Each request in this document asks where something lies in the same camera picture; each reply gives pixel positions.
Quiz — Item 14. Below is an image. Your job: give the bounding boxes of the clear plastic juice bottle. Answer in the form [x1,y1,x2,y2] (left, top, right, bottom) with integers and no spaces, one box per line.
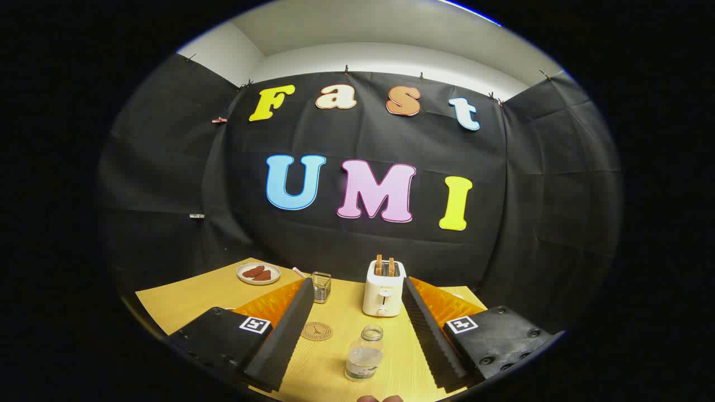
[345,326,385,382]

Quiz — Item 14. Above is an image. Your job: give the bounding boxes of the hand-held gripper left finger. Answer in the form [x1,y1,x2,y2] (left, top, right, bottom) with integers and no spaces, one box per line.
[166,277,315,393]

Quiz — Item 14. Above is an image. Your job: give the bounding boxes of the white plate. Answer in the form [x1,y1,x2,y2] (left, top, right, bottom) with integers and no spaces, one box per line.
[236,262,282,286]

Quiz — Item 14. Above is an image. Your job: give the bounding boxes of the round cork coaster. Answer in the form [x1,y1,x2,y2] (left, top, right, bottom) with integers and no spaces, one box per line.
[301,322,333,341]

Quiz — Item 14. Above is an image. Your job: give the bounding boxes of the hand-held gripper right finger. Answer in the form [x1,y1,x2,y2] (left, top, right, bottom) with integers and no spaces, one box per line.
[402,276,566,393]

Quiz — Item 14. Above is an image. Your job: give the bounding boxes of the wooden table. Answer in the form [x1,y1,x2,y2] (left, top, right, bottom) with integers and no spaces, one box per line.
[136,258,488,402]

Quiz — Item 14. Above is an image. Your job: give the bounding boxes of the white toaster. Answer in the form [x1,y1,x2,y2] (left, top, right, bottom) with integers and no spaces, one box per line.
[363,259,407,318]

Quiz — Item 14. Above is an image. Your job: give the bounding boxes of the black backdrop cloth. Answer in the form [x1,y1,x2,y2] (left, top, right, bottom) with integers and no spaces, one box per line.
[98,53,624,336]

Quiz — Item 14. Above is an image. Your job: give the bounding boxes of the clear glass holder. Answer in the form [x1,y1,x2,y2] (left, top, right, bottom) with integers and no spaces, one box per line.
[312,272,332,304]

